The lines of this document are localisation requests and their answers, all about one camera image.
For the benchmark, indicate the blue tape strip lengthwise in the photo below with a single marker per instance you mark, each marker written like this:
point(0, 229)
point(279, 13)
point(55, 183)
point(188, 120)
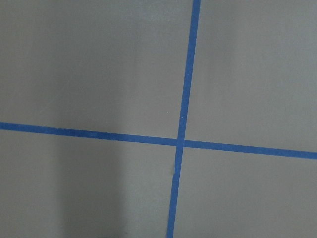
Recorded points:
point(180, 140)

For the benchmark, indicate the blue tape strip crosswise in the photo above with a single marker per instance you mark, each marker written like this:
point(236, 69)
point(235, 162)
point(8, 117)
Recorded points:
point(157, 140)

